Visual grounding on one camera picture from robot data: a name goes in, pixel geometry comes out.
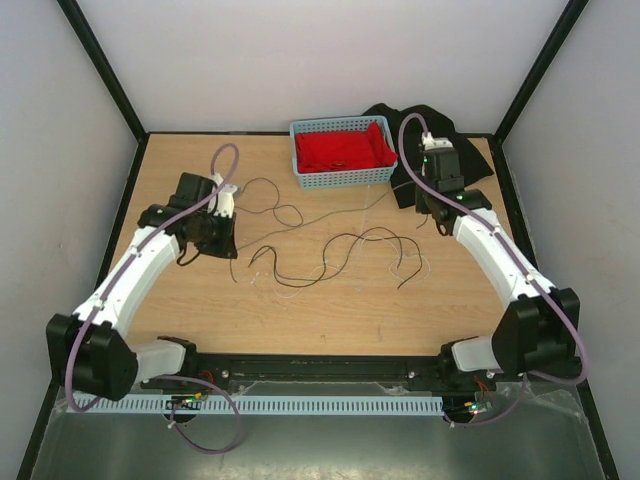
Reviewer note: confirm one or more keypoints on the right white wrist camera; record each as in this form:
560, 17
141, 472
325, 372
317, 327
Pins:
429, 142

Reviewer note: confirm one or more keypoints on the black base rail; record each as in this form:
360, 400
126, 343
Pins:
320, 370

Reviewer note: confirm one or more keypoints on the red cloth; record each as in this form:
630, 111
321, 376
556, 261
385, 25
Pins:
320, 152

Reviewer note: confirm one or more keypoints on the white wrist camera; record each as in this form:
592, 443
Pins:
429, 142
223, 204

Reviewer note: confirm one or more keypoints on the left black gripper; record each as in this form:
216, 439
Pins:
226, 247

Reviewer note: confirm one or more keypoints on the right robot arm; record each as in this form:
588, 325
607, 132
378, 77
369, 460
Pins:
538, 329

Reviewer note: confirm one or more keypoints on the grey slotted cable duct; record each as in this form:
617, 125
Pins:
268, 405

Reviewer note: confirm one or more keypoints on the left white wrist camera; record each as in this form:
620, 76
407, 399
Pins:
223, 204

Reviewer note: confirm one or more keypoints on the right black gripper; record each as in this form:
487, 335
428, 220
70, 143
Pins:
421, 206

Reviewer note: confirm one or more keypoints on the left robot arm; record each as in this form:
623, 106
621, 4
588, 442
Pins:
87, 349

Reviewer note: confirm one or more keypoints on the black cloth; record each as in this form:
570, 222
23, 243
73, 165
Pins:
473, 165

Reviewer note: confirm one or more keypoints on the black metal frame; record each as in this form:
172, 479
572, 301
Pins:
563, 26

